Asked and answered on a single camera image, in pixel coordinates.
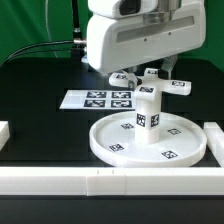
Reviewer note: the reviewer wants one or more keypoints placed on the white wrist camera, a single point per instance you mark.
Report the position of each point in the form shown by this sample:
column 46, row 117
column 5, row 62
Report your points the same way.
column 121, row 8

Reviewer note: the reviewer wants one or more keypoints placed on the white cross-shaped table base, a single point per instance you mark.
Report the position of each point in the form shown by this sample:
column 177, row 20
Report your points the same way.
column 150, row 86

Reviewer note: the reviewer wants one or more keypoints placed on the white round table top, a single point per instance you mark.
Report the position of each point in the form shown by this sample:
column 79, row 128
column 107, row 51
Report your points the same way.
column 181, row 142

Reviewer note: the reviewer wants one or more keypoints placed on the white rail block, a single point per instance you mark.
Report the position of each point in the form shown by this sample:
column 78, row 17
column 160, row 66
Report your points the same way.
column 4, row 133
column 215, row 141

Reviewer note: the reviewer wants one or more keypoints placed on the white left rail block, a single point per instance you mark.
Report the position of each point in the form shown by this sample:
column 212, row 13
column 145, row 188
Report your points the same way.
column 4, row 133

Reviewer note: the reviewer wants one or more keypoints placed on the white marker sheet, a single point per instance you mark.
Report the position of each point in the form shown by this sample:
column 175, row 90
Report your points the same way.
column 98, row 99

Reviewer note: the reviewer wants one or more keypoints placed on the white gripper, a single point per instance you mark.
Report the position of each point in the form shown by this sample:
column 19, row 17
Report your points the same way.
column 175, row 26

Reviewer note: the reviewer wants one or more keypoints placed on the white front rail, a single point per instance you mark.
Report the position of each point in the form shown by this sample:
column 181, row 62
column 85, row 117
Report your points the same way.
column 111, row 181

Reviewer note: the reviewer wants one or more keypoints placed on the white right rail block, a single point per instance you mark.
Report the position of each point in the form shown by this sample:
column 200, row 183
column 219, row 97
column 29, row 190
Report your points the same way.
column 215, row 141

